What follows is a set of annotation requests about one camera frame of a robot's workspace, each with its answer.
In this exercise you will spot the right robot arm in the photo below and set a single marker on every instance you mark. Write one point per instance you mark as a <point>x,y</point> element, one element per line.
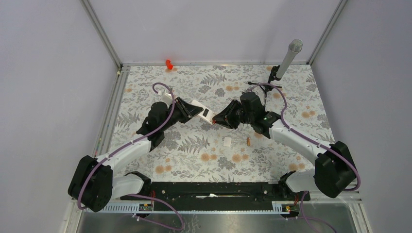
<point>334,169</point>

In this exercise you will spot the black tripod mic stand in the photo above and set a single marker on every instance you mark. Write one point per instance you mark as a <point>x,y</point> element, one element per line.
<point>267,87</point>

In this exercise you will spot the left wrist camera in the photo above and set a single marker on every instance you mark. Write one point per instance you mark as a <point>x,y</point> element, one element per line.
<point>165,96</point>

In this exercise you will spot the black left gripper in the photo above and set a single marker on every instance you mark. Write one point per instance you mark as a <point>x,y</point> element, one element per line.
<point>187,111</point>

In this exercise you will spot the floral table mat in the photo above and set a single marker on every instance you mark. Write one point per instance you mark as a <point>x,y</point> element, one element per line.
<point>194,151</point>

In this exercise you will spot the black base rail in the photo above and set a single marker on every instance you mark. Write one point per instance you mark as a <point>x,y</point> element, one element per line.
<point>222,196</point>

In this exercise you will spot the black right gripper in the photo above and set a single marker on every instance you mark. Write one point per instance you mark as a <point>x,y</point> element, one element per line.
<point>226,117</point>

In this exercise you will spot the red plastic clip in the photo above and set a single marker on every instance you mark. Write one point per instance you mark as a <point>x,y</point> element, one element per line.
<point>169,64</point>

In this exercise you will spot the silver microphone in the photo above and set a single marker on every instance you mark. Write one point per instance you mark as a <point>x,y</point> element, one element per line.
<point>293,49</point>

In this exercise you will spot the white battery cover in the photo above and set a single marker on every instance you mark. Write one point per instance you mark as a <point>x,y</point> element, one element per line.
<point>227,142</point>

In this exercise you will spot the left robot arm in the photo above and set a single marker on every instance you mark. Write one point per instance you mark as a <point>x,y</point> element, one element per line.
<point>94,183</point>

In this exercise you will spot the white red remote control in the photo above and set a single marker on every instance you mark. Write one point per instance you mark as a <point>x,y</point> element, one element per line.
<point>207,114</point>

